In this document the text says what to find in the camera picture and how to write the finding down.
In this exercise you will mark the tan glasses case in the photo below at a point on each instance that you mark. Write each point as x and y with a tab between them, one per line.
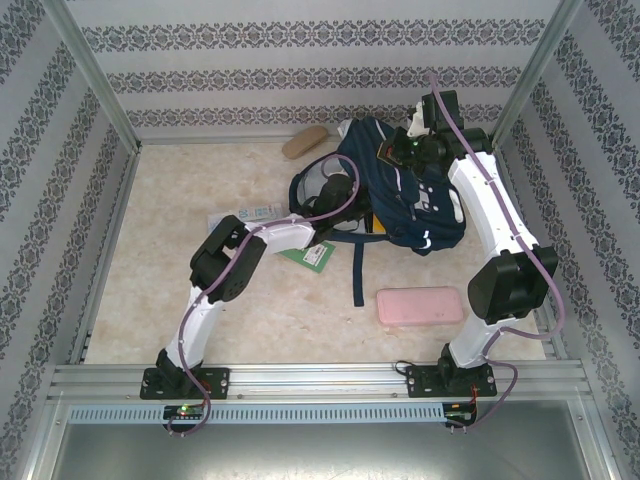
304	142

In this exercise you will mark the green small notebook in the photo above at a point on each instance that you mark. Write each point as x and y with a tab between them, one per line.
310	256

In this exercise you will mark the navy blue backpack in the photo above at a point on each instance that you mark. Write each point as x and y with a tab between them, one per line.
425	220

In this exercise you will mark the clear plastic blue mask pack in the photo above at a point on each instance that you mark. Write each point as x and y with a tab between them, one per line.
255	212

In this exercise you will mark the pink pencil case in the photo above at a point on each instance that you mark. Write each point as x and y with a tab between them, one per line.
420	306

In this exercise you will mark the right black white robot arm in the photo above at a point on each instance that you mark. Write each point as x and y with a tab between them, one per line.
495	210

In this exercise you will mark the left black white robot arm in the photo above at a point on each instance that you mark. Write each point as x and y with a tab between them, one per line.
200	320

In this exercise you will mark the right small circuit board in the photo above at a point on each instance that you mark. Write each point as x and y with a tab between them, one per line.
460	414

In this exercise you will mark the small circuit board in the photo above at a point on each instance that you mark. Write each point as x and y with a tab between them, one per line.
185	411
460	414

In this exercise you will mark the left small circuit board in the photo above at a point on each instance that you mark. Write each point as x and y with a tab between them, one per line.
185	411

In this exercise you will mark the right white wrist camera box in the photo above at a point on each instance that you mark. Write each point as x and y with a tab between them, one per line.
417	125

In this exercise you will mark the right aluminium side rail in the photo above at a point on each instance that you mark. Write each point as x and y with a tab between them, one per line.
502	167

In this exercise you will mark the aluminium side rail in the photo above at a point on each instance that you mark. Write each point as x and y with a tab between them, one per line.
107	250
502	167

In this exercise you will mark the right aluminium frame post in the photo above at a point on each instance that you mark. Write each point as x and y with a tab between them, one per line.
537	70

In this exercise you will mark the aluminium frame post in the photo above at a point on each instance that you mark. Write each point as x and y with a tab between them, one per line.
95	75
537	70

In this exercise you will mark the aluminium back rail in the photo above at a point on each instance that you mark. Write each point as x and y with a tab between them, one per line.
175	140

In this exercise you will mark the aluminium mounting rail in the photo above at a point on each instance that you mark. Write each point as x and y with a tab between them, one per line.
320	380

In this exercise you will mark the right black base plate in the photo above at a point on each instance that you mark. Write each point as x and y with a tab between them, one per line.
417	382

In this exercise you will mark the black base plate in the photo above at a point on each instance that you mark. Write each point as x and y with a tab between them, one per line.
217	382
417	382

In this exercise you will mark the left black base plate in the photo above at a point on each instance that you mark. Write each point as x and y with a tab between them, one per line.
217	382

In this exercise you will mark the left aluminium side rail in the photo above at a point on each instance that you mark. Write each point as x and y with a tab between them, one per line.
107	250

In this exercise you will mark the left aluminium frame post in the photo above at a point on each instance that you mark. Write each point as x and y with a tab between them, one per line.
95	75

